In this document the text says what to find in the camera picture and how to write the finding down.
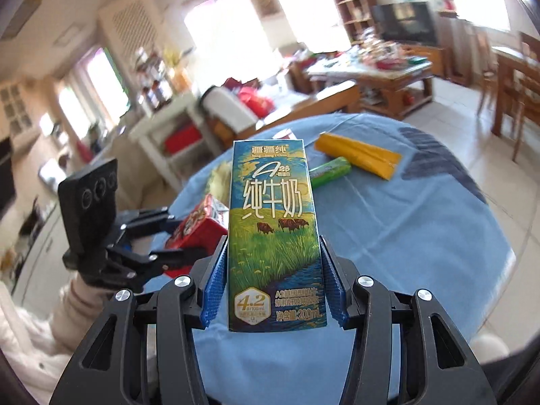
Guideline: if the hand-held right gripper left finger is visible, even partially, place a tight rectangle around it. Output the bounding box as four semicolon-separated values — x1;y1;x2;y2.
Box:
50;234;231;405

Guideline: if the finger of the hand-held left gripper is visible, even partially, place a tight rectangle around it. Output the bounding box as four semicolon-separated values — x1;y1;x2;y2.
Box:
106;242;214;282
113;206;187;239

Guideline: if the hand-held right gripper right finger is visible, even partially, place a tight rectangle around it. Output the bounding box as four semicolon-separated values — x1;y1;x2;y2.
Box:
318;234;496;405

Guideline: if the red snack packet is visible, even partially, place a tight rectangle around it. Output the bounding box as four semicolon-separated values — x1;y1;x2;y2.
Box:
165;194;231;249

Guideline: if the blue green milk carton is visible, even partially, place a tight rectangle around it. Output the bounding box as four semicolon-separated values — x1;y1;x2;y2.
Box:
227;138;329;333

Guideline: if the blue tablecloth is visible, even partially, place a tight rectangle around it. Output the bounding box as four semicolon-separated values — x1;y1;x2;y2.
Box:
166;112;517;405

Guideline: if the red box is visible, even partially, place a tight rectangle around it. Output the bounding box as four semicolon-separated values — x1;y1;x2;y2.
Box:
164;124;203;155

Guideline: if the white side table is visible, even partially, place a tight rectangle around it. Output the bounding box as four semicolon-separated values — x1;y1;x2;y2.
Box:
129;93;220;192

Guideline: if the green snack packet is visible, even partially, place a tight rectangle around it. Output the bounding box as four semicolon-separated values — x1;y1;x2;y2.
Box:
309;157;352;188

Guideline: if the yellow snack packet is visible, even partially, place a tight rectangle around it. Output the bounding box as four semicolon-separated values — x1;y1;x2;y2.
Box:
314;133;401;181

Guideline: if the wooden sofa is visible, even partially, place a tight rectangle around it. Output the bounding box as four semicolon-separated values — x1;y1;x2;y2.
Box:
202;78;361;144

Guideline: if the wooden coffee table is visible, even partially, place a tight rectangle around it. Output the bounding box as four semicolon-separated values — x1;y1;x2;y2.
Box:
306;46;435;121

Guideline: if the wooden dining chair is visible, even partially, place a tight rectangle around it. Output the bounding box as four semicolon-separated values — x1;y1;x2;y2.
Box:
475;31;507;116

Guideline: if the black television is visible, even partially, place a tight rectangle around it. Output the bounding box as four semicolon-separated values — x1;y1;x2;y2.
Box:
371;2;439;47

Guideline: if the wooden bookshelf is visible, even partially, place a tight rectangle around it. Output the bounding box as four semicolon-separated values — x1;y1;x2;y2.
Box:
328;0;378;49

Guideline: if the wooden dining table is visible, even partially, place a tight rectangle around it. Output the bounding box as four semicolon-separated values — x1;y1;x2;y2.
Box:
491;46;540;136

